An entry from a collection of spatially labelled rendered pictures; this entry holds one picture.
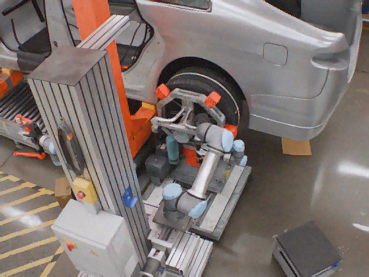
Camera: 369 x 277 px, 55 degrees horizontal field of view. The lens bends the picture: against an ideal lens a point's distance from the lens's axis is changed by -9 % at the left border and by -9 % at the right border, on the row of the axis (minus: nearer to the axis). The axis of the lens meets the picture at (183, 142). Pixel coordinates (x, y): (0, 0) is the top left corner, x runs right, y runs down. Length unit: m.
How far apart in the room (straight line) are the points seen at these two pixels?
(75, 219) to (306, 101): 1.71
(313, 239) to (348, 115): 2.02
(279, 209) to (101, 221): 1.92
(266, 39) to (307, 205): 1.65
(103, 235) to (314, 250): 1.60
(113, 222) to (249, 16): 1.53
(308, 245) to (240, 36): 1.57
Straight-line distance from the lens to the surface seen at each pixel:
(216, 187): 3.36
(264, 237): 3.28
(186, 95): 2.74
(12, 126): 4.27
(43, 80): 1.50
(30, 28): 4.66
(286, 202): 3.51
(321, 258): 2.86
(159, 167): 3.25
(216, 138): 2.15
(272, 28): 2.50
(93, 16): 2.38
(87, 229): 1.94
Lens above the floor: 2.78
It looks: 44 degrees down
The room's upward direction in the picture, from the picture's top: 6 degrees counter-clockwise
